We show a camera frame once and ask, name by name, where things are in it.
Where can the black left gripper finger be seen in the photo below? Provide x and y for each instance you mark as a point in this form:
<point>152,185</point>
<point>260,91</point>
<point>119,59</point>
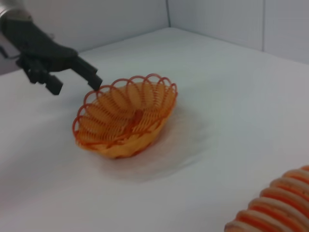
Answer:
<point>88,72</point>
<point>36,71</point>

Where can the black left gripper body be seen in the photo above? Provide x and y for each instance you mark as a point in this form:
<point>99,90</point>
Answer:
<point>36,43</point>

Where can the orange cream striped bread roll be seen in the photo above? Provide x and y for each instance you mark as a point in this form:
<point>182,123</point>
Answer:
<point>277,205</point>

